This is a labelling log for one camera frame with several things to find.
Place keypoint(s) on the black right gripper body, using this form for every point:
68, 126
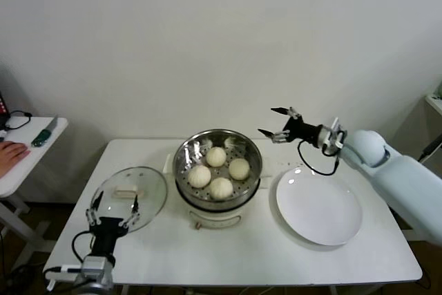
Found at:
304, 132

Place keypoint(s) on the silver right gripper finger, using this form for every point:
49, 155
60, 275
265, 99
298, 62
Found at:
288, 111
278, 136

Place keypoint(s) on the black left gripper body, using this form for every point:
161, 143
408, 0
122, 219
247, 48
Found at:
108, 229

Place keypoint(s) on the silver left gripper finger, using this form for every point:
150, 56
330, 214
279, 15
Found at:
134, 210
95, 208

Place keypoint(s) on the white steamed baozi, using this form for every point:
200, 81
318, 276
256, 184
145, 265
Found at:
216, 156
239, 169
200, 175
221, 188

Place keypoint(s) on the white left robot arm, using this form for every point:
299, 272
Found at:
93, 286

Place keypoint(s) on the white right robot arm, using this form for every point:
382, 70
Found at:
397, 177

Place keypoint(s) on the stainless steel steamer basket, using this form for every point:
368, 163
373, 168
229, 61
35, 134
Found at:
252, 157

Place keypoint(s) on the bare person hand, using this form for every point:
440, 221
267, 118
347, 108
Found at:
12, 153

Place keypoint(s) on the white round plate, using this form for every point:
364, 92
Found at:
317, 205

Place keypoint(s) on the white side table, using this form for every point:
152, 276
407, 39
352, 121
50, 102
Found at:
27, 170

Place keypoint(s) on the cream electric cooker pot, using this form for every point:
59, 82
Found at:
214, 217

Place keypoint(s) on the white shelf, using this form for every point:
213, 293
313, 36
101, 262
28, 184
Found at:
435, 103

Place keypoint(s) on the laptop screen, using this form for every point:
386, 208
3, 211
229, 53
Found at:
2, 103

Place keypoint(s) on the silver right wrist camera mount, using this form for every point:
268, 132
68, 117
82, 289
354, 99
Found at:
331, 136

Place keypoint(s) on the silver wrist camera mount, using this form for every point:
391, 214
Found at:
331, 136
93, 265

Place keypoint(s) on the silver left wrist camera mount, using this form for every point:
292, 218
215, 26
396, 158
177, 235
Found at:
93, 265

